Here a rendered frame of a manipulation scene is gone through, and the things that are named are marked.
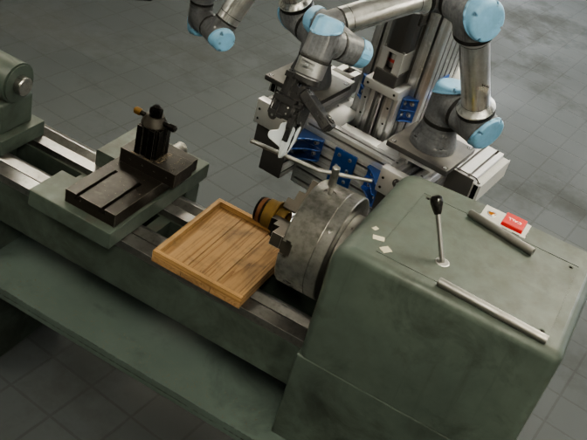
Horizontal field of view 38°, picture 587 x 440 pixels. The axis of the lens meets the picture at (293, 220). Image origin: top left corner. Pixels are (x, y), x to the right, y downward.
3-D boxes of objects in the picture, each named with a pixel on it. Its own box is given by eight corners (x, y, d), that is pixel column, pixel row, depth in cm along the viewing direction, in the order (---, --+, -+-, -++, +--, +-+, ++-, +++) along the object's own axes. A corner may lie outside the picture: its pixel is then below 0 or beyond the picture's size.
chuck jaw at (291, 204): (319, 226, 244) (339, 189, 245) (316, 223, 239) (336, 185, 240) (286, 209, 247) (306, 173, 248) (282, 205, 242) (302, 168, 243)
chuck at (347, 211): (353, 262, 260) (380, 179, 240) (304, 321, 237) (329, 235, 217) (342, 257, 261) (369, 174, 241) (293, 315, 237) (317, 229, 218)
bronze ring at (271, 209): (297, 201, 244) (269, 188, 247) (282, 215, 237) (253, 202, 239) (291, 227, 249) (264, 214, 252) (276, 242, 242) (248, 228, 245)
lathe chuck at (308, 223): (342, 257, 261) (369, 174, 241) (293, 315, 237) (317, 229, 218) (316, 244, 263) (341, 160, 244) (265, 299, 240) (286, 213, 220)
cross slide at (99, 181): (196, 169, 281) (198, 158, 279) (113, 228, 248) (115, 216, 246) (150, 146, 286) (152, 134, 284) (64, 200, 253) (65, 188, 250)
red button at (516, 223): (525, 226, 238) (528, 221, 237) (520, 237, 233) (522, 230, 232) (505, 216, 239) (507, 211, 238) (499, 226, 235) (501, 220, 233)
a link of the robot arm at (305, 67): (332, 67, 214) (321, 65, 206) (324, 84, 215) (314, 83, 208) (306, 55, 216) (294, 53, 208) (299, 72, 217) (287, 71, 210)
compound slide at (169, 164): (191, 175, 270) (194, 162, 267) (173, 189, 262) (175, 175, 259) (138, 148, 275) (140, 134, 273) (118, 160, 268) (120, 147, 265)
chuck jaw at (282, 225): (311, 230, 237) (293, 243, 227) (305, 245, 239) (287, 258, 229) (277, 212, 240) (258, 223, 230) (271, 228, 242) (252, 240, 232)
